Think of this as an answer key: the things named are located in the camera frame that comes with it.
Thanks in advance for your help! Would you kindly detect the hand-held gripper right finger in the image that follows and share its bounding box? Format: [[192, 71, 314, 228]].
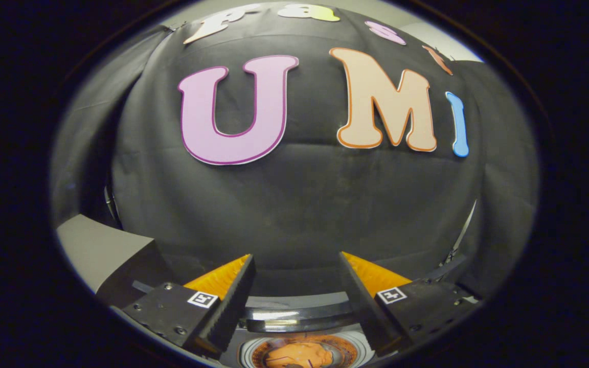
[[337, 251, 480, 356]]

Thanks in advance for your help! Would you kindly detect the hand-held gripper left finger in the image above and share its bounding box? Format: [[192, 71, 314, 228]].
[[120, 254, 257, 359]]

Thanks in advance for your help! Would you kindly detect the grey washing machine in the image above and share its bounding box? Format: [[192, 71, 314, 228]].
[[222, 327, 378, 368]]

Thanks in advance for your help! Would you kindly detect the orange polo shirt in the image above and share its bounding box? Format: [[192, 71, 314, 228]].
[[266, 341, 335, 368]]

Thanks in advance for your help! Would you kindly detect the metal backdrop stand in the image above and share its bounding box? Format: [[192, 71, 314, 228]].
[[102, 181, 122, 229], [439, 198, 479, 267]]

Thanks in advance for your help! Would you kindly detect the beige cabinet with dark top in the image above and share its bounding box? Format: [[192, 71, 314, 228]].
[[56, 214, 173, 308]]

